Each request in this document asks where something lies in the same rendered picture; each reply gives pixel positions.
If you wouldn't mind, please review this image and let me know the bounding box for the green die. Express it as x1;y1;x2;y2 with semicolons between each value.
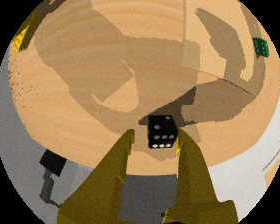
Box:
252;37;270;58

